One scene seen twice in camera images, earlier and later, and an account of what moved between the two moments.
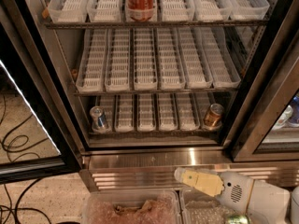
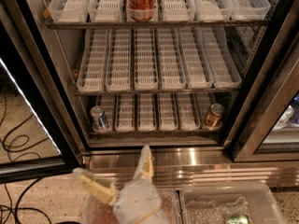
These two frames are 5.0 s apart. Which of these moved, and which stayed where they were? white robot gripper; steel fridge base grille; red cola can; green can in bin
Moved: white robot gripper
Stayed: red cola can; steel fridge base grille; green can in bin
